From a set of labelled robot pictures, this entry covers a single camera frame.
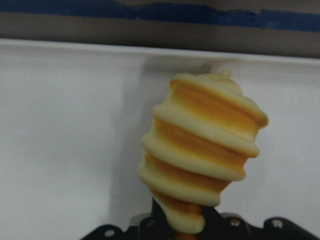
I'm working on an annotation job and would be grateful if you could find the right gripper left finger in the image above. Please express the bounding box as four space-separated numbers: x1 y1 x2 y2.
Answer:
84 200 174 240

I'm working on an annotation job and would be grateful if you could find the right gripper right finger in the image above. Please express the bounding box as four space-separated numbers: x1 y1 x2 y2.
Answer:
199 207 319 240

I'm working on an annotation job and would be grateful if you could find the spiral bread roll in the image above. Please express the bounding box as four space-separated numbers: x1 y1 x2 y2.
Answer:
137 70 269 240

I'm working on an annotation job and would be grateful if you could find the white rectangular tray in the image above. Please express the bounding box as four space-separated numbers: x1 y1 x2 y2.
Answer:
0 39 320 240

